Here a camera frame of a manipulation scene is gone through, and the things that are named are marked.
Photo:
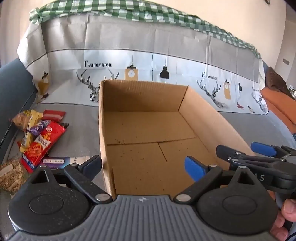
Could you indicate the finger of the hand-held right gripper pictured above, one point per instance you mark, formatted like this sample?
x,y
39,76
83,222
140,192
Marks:
x,y
231,154
263,148

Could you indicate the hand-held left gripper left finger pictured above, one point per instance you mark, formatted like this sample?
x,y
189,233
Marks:
x,y
92,165

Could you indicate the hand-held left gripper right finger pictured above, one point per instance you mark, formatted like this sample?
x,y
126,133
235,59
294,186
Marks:
x,y
194,169

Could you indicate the small white snack packet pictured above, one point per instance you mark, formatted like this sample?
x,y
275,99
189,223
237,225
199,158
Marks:
x,y
79,159

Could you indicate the large red snack packet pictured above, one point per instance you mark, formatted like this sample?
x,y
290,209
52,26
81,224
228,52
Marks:
x,y
44,143

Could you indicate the brown cardboard box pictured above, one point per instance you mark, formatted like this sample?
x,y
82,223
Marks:
x,y
143,129

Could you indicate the red white striped packet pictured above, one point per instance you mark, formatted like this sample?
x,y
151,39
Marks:
x,y
54,114

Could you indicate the purple snack packet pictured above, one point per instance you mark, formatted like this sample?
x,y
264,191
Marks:
x,y
38,127

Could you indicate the yellow snack packet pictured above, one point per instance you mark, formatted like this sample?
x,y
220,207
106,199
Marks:
x,y
26,141

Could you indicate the round puffed rice cake packet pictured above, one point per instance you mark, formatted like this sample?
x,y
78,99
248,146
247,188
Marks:
x,y
11,176

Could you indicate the clear bag of round biscuits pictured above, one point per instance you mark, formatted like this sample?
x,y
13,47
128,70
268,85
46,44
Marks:
x,y
19,120

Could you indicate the person's right hand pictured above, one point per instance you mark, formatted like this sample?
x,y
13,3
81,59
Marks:
x,y
288,209

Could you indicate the orange cushion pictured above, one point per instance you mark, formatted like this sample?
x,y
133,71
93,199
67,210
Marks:
x,y
277,104

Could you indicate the brown cushion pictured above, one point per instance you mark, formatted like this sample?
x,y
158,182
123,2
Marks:
x,y
275,81

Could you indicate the blue sofa cushion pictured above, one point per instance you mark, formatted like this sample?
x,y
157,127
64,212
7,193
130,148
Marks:
x,y
13,92

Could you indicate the grey deer print sofa cover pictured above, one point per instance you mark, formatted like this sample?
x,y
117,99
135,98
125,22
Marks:
x,y
161,39

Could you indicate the green checked cloth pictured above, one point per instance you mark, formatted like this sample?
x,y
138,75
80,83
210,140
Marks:
x,y
115,9

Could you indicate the wall switch plate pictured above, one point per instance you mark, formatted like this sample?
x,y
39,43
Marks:
x,y
286,61

